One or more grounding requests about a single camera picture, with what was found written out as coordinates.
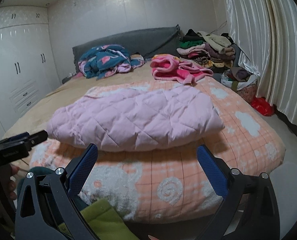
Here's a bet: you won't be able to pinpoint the person's left hand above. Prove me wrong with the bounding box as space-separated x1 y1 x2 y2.
0 164 20 200

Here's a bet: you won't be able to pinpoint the white wardrobe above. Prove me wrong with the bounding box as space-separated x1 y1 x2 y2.
0 6 61 140

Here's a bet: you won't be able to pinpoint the hot pink fleece blanket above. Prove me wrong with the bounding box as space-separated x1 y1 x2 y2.
150 54 213 85

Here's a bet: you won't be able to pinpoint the green fleece trousers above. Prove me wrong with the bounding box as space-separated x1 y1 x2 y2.
58 198 140 240

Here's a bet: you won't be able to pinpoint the bag of dark clothes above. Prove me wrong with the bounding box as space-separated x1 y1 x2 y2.
221 67 257 92

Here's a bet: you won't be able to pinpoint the tan bed sheet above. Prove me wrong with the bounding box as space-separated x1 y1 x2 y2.
3 62 162 140

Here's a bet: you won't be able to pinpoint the blue flamingo print garment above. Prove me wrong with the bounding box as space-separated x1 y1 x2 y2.
78 44 145 79

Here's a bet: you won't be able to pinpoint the grey bed headboard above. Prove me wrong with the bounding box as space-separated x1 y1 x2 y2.
72 25 180 72

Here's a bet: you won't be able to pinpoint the cream satin curtain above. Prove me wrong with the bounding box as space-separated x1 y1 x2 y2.
226 0 297 126

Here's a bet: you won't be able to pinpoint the pile of folded clothes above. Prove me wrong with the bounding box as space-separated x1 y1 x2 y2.
177 29 236 69

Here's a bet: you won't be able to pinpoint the red plastic bag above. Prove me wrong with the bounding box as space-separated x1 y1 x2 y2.
250 97 274 116

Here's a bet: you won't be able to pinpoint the orange white checkered blanket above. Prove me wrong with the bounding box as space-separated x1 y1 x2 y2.
29 76 287 224

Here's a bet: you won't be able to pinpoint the pink quilted jacket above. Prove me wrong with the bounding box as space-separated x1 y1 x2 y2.
46 86 224 152

